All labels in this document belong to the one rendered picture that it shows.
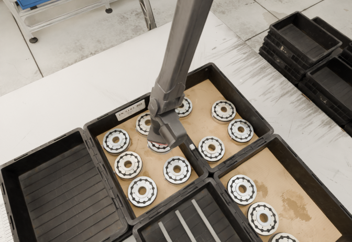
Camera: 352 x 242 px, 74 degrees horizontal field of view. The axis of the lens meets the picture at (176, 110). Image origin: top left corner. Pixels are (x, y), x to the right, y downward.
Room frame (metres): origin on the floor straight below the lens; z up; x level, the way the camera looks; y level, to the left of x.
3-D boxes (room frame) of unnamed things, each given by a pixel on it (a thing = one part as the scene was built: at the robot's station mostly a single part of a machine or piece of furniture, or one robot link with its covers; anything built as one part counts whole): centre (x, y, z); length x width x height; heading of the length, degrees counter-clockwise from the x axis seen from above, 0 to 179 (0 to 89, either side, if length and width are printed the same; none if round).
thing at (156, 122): (0.31, 0.04, 1.11); 0.07 x 0.06 x 0.07; 35
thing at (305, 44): (1.27, -0.87, 0.37); 0.40 x 0.30 x 0.45; 35
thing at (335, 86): (0.94, -1.11, 0.31); 0.40 x 0.30 x 0.34; 35
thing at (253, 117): (0.45, -0.14, 0.87); 0.40 x 0.30 x 0.11; 34
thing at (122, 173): (0.25, 0.17, 0.86); 0.10 x 0.10 x 0.01
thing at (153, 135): (0.32, 0.05, 1.05); 0.10 x 0.07 x 0.07; 168
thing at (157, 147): (0.33, 0.05, 0.93); 0.10 x 0.10 x 0.01
